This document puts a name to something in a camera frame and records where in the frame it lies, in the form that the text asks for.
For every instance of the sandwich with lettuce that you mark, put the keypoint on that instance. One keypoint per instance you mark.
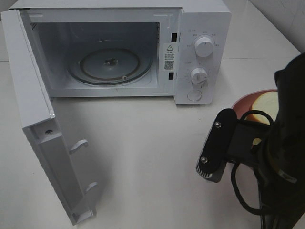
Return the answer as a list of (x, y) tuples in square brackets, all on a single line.
[(264, 109)]

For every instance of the pink round plate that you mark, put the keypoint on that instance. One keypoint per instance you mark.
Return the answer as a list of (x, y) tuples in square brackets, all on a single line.
[(244, 103)]

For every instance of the upper white power knob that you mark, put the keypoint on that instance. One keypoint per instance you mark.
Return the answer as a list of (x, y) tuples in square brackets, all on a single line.
[(204, 46)]

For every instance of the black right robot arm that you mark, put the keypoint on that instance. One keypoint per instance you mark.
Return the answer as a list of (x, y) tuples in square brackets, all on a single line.
[(282, 159)]

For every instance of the white microwave oven body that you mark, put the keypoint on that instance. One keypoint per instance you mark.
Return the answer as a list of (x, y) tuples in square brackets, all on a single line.
[(64, 23)]

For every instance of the round white door button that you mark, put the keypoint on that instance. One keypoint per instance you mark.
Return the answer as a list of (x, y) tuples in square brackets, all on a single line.
[(194, 95)]

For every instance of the glass microwave turntable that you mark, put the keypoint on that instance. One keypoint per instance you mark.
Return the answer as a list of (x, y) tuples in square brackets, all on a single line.
[(109, 62)]

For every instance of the lower white timer knob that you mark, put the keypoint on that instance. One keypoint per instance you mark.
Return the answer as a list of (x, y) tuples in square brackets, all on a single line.
[(198, 76)]

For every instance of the white microwave door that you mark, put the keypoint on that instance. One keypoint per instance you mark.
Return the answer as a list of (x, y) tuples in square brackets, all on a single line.
[(38, 119)]

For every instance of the white warning sticker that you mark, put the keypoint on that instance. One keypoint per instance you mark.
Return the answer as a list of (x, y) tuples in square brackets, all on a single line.
[(169, 56)]

